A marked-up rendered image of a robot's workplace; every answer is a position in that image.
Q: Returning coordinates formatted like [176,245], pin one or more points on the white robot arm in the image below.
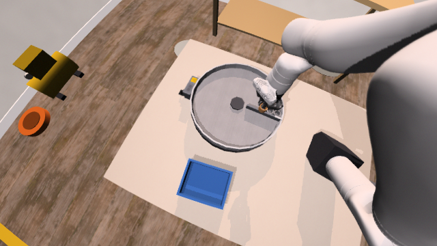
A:
[400,47]

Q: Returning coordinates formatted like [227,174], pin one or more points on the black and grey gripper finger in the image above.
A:
[261,100]
[276,106]

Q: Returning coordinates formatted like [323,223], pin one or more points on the blue crate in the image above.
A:
[205,183]

